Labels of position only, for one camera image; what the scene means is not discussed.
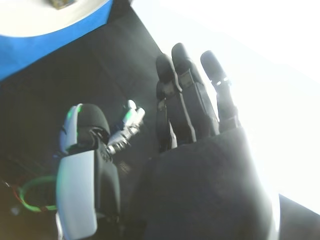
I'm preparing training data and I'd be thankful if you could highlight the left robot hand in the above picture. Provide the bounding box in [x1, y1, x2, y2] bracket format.
[55, 42, 282, 240]

